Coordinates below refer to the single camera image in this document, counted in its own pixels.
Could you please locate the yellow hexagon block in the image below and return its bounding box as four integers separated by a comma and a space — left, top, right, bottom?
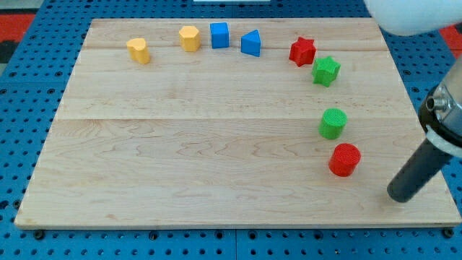
178, 25, 201, 52

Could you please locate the red cylinder block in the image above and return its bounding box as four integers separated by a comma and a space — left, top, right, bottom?
328, 143, 361, 177

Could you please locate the yellow heart block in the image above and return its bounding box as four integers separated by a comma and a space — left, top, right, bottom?
126, 38, 150, 64

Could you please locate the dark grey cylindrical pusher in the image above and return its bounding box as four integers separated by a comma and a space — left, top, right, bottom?
387, 139, 453, 203

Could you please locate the blue cube block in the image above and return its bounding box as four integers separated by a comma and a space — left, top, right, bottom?
209, 22, 230, 49

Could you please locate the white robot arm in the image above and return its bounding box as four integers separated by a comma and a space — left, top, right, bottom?
365, 0, 461, 203

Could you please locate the green cylinder block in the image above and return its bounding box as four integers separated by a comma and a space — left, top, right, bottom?
318, 108, 348, 139

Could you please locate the wooden board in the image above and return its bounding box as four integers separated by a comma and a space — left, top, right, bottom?
15, 18, 461, 230

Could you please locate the green star block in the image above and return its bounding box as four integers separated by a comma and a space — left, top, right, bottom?
312, 56, 341, 87

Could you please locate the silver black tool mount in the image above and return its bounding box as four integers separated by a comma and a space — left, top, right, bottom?
417, 57, 462, 158

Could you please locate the red star block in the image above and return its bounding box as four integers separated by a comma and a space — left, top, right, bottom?
289, 37, 317, 66

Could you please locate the blue triangle block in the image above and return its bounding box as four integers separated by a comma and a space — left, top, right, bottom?
240, 30, 261, 57

